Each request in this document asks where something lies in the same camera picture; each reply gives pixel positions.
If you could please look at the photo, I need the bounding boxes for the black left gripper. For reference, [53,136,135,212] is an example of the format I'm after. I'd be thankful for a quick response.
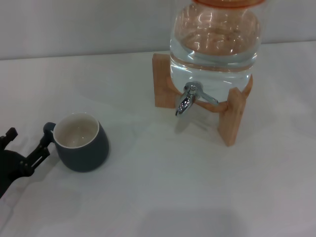
[0,127,54,198]

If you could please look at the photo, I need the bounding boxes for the dark grey ceramic mug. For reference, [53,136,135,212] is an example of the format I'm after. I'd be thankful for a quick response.
[43,112,110,173]

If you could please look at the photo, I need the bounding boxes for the chrome faucet tap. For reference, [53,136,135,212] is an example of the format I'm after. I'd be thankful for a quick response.
[174,81,219,117]

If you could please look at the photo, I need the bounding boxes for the wooden dispenser stand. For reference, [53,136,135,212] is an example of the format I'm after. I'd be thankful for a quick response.
[152,53,254,148]

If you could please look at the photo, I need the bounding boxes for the glass water dispenser jar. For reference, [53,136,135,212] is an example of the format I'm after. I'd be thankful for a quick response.
[169,1,262,103]

